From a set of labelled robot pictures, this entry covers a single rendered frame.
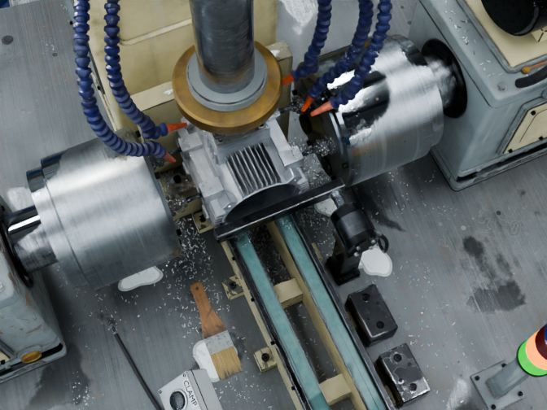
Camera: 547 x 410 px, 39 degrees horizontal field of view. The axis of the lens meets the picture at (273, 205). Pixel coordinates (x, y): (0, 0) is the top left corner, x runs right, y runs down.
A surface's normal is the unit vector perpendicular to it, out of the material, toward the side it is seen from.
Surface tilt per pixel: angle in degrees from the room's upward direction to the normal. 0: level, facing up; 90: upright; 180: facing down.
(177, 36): 90
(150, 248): 69
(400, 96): 28
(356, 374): 0
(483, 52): 0
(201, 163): 0
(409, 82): 20
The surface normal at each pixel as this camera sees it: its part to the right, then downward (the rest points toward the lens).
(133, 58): 0.41, 0.83
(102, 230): 0.27, 0.20
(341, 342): 0.01, -0.42
